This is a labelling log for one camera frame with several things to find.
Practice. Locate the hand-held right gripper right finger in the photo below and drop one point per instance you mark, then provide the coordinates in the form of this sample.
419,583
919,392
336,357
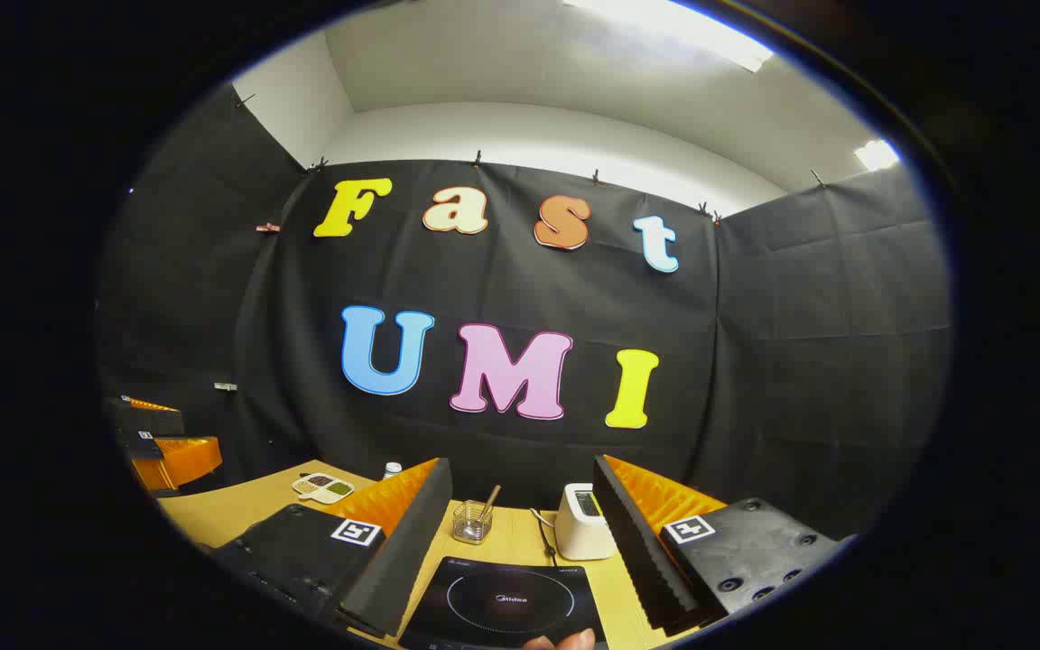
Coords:
633,542

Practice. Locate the white bottle green label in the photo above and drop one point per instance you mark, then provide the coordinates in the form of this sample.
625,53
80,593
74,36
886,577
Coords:
392,469

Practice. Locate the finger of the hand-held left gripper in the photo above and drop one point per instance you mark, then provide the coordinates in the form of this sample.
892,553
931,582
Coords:
181,460
154,417

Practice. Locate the black backdrop cloth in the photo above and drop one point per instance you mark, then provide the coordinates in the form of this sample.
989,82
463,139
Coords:
502,289

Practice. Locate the white divided bean dish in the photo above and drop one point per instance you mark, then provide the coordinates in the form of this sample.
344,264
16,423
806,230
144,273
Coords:
323,487

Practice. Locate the small ceiling light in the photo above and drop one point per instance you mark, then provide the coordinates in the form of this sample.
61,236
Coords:
876,154

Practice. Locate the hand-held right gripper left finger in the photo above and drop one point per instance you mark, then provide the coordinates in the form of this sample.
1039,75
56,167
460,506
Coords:
412,542

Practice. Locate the white toaster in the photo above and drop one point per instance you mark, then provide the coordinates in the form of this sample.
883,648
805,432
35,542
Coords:
581,533

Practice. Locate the long ceiling light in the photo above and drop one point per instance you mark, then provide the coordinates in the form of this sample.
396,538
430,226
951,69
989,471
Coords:
682,27

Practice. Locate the black induction cooktop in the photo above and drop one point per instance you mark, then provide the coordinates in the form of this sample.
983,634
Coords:
502,600

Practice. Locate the pink cloth clip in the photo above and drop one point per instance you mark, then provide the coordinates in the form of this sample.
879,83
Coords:
268,227

